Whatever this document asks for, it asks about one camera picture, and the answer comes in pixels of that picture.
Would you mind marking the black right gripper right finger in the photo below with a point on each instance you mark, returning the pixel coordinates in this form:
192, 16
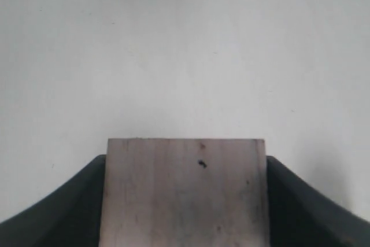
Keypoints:
299, 215

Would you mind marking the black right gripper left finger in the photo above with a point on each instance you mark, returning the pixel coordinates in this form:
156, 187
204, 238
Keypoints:
69, 216

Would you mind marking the largest wooden cube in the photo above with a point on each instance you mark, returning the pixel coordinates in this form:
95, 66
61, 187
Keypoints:
185, 192

